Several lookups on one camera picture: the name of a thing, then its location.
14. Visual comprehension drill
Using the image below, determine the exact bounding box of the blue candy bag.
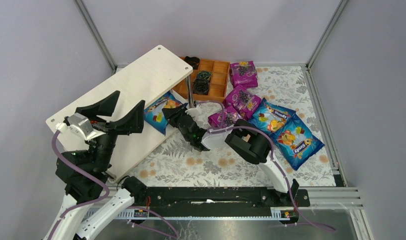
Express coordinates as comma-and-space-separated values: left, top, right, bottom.
144, 92, 182, 135
248, 98, 296, 135
270, 114, 325, 171

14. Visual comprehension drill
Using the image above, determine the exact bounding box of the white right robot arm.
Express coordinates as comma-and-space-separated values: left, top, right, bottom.
162, 104, 299, 201

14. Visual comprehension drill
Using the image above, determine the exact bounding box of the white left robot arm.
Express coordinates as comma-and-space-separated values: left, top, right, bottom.
45, 90, 150, 240

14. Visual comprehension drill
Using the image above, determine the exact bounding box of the purple candy bag near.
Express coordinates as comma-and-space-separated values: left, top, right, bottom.
208, 106, 242, 129

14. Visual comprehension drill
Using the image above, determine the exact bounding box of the purple candy bag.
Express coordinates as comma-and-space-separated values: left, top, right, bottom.
208, 106, 242, 129
223, 85, 262, 120
229, 61, 258, 89

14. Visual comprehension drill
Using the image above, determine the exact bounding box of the white wooden two-tier shelf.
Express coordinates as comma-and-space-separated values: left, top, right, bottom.
45, 45, 193, 183

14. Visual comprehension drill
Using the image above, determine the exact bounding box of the purple candy bag middle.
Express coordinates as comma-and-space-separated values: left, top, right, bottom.
223, 85, 262, 120

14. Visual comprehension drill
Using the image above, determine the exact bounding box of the purple candy bag far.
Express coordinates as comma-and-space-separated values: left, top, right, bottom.
229, 61, 258, 89

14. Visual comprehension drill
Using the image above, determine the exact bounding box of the floral patterned table mat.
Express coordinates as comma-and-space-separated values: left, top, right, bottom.
84, 65, 336, 188

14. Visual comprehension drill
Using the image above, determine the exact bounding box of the black coiled item bottom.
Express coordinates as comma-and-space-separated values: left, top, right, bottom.
193, 79, 210, 95

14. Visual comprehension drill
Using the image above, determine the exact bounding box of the black coiled item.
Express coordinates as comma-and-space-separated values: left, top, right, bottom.
196, 70, 212, 82
193, 79, 210, 95
184, 56, 200, 70

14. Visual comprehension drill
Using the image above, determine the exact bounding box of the black coiled item middle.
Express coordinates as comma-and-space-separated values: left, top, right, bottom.
196, 70, 212, 82

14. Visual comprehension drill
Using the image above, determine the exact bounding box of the black coiled item top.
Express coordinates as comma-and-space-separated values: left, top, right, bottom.
184, 56, 200, 70

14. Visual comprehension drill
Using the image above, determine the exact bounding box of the orange wooden compartment tray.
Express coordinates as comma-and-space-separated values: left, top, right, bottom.
173, 56, 230, 102

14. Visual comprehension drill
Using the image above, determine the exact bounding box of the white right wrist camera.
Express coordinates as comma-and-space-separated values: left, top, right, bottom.
185, 105, 202, 118

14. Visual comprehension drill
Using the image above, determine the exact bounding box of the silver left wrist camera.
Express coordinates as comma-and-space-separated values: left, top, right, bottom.
55, 113, 106, 141

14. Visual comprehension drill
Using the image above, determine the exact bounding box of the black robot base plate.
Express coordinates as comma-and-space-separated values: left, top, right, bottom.
133, 187, 311, 213

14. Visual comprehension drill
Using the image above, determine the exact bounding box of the slotted cable duct rail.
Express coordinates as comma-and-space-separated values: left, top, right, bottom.
85, 207, 295, 221

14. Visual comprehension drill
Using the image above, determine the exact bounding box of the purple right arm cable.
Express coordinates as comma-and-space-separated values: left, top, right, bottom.
195, 100, 338, 234

